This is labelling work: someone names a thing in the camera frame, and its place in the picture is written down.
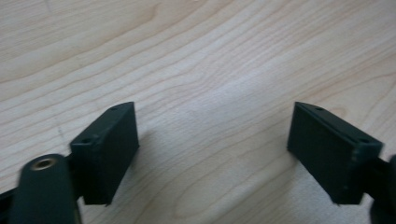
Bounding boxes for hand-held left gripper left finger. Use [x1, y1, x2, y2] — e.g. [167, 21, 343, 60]
[69, 101, 140, 206]

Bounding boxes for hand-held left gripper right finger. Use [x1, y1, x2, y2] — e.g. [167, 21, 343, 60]
[286, 101, 384, 205]

